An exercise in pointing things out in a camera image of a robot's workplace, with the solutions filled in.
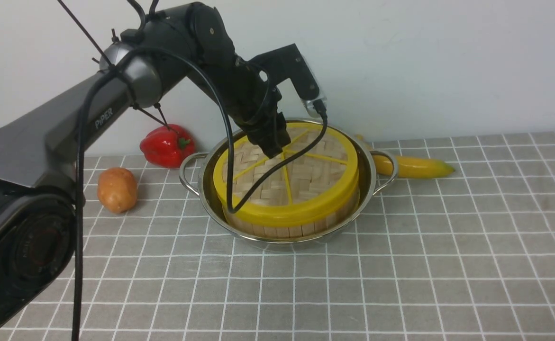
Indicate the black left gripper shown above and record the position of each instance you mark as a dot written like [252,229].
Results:
[252,102]

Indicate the yellow bamboo steamer lid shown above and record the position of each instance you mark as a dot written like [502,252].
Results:
[319,186]

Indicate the yellow bamboo steamer basket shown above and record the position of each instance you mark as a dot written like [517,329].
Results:
[318,224]

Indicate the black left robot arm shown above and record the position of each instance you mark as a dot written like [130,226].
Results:
[42,153]

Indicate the stainless steel pot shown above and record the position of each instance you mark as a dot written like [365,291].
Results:
[204,175]

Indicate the red bell pepper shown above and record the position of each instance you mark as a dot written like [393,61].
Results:
[167,147]

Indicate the brown potato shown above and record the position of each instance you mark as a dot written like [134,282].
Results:
[117,190]

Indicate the yellow banana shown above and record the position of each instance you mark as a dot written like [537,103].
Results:
[413,167]

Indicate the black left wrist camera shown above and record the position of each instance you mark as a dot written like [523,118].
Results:
[287,63]

